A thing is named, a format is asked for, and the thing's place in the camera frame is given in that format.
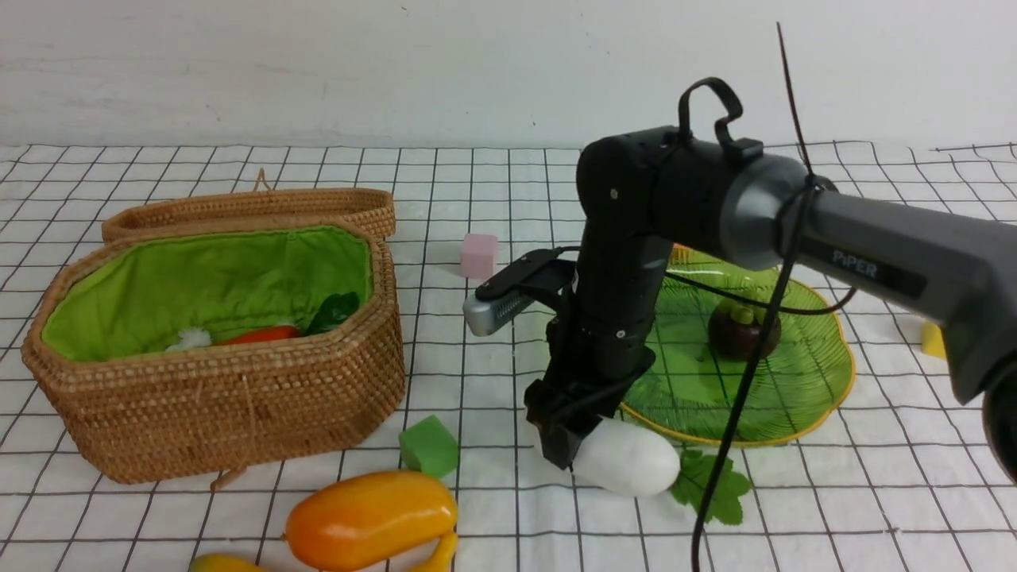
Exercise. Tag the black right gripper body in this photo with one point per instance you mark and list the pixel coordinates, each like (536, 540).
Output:
(572, 398)

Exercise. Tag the white radish with leaves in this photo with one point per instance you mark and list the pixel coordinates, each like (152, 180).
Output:
(634, 461)

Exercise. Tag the dark purple mangosteen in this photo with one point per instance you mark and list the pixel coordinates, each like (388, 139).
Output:
(734, 330)

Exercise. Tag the orange carrot with leaves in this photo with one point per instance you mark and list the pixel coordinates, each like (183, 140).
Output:
(332, 312)

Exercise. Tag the orange mango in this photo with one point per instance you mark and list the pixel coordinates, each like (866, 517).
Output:
(364, 519)

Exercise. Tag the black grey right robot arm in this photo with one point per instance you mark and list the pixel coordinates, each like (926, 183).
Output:
(644, 191)

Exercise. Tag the green glass leaf plate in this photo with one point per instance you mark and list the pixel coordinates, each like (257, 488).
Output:
(688, 393)

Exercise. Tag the pink foam cube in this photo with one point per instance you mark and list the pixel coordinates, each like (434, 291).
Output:
(478, 256)

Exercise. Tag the green foam cube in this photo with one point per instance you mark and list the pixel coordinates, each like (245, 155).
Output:
(428, 447)

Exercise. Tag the woven rattan basket lid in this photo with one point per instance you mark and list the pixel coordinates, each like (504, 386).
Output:
(367, 208)

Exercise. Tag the yellow foam cube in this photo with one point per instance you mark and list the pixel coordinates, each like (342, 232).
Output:
(931, 340)

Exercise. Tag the woven rattan basket green lining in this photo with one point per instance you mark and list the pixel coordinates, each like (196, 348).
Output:
(123, 347)

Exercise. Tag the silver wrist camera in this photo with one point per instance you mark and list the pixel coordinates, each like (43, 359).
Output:
(485, 315)

